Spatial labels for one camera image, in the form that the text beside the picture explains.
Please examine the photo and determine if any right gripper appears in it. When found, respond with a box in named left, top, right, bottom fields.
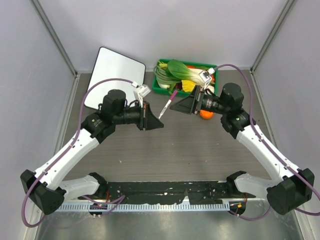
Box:
left=170, top=85, right=229, bottom=116

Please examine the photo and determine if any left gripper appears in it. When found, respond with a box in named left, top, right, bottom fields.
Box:
left=113, top=100, right=164, bottom=131

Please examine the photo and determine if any white marker with pink cap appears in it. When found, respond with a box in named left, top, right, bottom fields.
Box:
left=158, top=90, right=178, bottom=120

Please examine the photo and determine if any white whiteboard black frame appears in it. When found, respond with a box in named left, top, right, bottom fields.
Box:
left=84, top=46, right=146, bottom=110

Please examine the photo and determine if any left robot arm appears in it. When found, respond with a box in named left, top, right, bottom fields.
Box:
left=20, top=85, right=164, bottom=215

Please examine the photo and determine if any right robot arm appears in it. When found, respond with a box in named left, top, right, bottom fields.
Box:
left=170, top=83, right=315, bottom=215

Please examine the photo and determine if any yellow bok choy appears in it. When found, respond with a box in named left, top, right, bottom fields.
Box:
left=181, top=79, right=216, bottom=94

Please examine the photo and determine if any orange tangerine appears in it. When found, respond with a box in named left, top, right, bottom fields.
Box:
left=199, top=110, right=214, bottom=120

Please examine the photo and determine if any green bok choy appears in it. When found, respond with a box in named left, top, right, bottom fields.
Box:
left=166, top=59, right=201, bottom=82

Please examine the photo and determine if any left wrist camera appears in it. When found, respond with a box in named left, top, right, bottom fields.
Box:
left=133, top=84, right=151, bottom=102

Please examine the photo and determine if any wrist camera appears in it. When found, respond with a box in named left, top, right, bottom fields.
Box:
left=198, top=70, right=212, bottom=90
left=133, top=84, right=151, bottom=102

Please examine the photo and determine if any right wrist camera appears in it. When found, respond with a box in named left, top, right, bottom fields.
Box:
left=198, top=70, right=212, bottom=90

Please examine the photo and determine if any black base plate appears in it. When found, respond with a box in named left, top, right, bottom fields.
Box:
left=89, top=181, right=255, bottom=205

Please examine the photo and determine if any white slotted cable duct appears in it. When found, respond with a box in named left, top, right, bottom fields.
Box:
left=56, top=201, right=230, bottom=213

